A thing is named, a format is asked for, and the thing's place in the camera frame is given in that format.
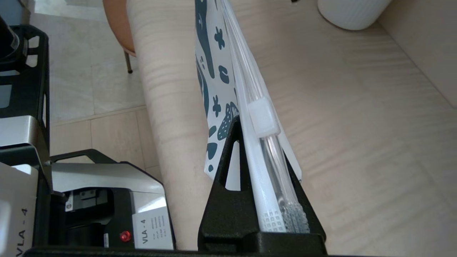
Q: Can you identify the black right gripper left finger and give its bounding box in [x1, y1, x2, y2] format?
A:
[198, 116, 263, 251]

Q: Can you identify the white ceramic mug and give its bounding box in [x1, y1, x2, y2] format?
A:
[317, 0, 393, 31]

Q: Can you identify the white horse-print zip pouch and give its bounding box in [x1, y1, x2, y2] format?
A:
[195, 0, 311, 235]

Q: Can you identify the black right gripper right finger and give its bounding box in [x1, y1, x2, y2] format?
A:
[283, 148, 326, 239]

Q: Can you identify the pink upholstered chair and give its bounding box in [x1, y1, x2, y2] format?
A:
[102, 0, 137, 74]

